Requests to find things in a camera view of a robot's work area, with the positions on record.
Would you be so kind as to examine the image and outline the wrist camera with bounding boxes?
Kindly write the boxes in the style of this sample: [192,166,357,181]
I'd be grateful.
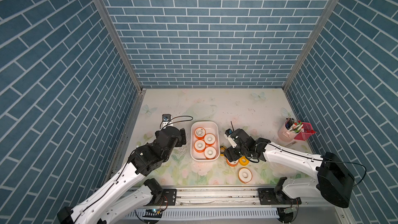
[224,129,237,148]
[160,114,172,129]

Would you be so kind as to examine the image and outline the pink pen cup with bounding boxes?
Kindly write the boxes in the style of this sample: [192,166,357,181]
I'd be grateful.
[278,117,304,142]

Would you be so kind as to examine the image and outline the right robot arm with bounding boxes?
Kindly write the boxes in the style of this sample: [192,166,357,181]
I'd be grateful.
[224,129,354,208]

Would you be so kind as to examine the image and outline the white storage box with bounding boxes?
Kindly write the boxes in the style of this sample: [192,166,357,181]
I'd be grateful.
[190,121,221,162]

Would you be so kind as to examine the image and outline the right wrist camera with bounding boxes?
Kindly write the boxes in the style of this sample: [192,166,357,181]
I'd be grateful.
[224,129,237,148]

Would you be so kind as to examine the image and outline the large orange white tape roll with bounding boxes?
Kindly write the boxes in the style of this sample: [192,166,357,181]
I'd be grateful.
[194,140,206,153]

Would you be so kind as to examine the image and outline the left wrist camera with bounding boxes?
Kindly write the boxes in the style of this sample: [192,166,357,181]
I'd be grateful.
[160,114,172,129]

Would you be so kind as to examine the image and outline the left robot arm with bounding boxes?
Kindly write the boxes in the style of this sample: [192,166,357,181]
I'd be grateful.
[57,126,187,224]

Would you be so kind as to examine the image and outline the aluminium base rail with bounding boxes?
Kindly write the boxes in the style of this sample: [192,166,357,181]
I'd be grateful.
[88,186,347,209]

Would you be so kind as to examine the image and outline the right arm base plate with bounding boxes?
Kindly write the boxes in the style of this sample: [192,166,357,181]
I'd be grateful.
[258,188,302,206]

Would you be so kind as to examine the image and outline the magenta plastic basket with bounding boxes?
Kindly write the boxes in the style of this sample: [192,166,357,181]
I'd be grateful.
[295,122,317,141]

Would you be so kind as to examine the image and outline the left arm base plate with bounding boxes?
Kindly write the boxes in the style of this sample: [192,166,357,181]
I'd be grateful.
[145,188,177,207]

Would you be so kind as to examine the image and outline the large orange tape roll front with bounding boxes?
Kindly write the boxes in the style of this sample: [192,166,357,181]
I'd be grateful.
[238,168,253,184]

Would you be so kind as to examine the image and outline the yellow orange tape roll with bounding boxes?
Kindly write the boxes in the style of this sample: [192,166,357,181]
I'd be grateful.
[239,157,249,166]

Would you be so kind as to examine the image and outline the yellow black tape roll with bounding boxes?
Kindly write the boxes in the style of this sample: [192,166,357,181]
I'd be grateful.
[220,146,227,156]

